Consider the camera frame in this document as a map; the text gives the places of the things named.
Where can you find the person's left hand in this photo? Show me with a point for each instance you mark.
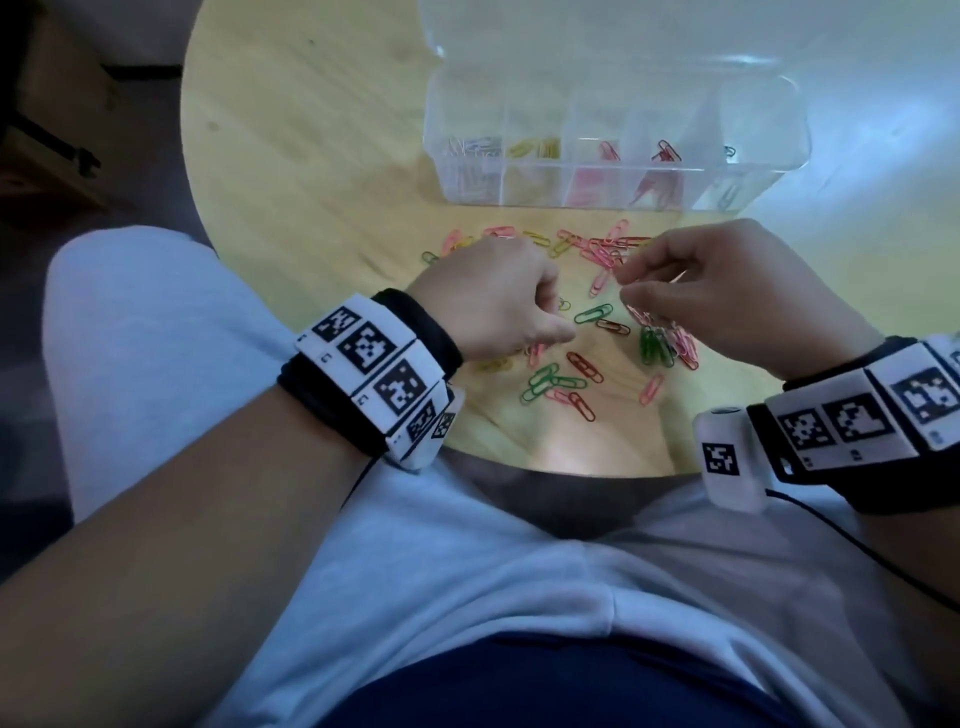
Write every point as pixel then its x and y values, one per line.
pixel 487 300

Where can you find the person's right hand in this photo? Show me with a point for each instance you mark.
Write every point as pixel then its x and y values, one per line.
pixel 765 300

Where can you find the pile of coloured paper clips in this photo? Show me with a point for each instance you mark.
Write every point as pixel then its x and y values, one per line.
pixel 585 375

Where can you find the yellow paper clip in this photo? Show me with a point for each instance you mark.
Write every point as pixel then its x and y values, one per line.
pixel 550 147
pixel 521 148

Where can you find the pink paper clip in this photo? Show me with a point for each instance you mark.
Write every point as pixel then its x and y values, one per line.
pixel 609 151

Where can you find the clear plastic compartment box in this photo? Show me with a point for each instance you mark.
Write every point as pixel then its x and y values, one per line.
pixel 465 105

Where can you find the person's left forearm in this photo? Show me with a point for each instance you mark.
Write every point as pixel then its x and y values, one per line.
pixel 150 585

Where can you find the person's right forearm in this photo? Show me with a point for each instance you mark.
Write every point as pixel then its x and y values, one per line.
pixel 930 570

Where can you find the brown cardboard box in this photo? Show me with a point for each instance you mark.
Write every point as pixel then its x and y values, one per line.
pixel 60 90

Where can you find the black left wristband white markers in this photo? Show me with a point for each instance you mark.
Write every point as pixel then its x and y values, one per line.
pixel 337 405

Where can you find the dark blue shirt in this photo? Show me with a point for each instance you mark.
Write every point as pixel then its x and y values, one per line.
pixel 540 682

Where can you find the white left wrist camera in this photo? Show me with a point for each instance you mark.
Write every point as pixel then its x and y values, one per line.
pixel 435 442

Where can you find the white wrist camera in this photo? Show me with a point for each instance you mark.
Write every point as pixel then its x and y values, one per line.
pixel 731 480
pixel 435 442

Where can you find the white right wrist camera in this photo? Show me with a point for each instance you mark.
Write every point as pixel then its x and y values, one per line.
pixel 731 480

